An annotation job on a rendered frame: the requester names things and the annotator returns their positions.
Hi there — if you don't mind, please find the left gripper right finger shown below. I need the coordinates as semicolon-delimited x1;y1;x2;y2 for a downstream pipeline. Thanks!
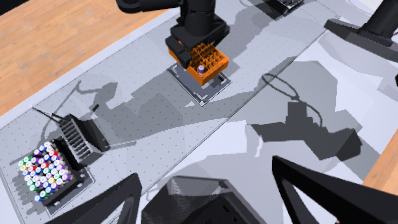
272;155;398;224

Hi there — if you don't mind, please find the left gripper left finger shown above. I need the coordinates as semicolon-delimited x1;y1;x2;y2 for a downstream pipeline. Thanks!
44;173;142;224

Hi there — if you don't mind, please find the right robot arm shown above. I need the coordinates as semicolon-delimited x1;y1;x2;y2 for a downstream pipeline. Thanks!
139;0;398;47

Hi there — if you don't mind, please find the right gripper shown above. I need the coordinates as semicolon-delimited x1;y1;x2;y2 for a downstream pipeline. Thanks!
165;0;230;69

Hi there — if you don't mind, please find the orange grid rack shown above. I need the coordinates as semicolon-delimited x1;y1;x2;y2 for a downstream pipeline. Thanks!
168;43;229;86

